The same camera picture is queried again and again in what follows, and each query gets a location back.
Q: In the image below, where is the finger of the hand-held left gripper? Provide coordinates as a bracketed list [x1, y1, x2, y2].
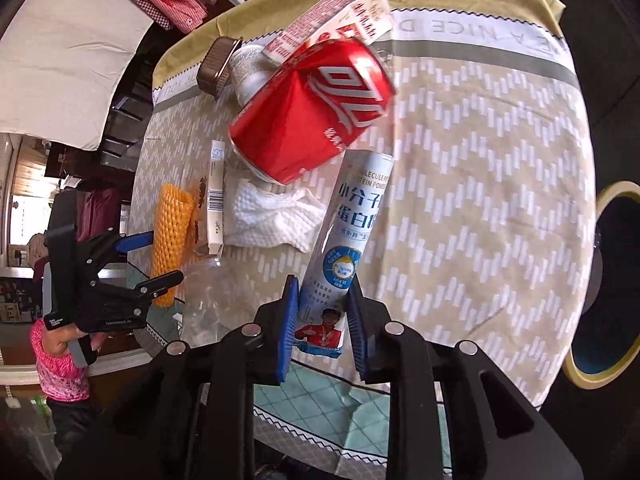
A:
[131, 270, 185, 307]
[86, 229, 155, 275]

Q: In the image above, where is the clear plastic container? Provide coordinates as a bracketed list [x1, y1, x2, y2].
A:
[180, 255, 266, 348]

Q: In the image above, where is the person's left forearm pink sleeve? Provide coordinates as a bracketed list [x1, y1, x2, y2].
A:
[29, 320, 92, 403]

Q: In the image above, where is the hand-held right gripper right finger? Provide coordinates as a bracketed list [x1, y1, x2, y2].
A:
[346, 277, 586, 480]

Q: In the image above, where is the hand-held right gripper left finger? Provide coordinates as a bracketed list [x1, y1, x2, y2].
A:
[55, 276, 301, 480]

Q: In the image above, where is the patterned tablecloth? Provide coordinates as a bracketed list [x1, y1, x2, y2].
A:
[127, 0, 598, 461]

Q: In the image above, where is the red and white milk carton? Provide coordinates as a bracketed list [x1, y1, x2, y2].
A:
[261, 0, 393, 63]

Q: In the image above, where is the white paper towel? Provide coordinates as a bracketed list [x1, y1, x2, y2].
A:
[222, 177, 328, 253]

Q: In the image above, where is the person's left hand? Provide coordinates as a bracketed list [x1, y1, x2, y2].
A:
[44, 324, 109, 362]

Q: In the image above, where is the blue bin with yellow rim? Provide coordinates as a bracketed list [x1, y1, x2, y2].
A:
[561, 181, 640, 390]

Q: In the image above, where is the white hanging sheet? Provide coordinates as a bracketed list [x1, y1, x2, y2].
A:
[0, 0, 246, 151]

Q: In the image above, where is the small white cardboard box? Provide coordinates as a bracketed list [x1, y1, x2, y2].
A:
[191, 140, 226, 257]

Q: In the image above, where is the orange foam fruit net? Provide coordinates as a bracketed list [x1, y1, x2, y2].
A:
[150, 184, 197, 308]

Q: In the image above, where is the dark wooden chair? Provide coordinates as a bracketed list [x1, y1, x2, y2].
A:
[99, 92, 153, 173]

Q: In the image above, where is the white and blue powder sachet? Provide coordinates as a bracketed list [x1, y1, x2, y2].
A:
[295, 149, 396, 358]

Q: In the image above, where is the red soda can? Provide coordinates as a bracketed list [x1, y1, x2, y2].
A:
[228, 37, 397, 186]

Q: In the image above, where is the maroon cloth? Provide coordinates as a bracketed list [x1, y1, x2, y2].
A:
[75, 189, 123, 233]

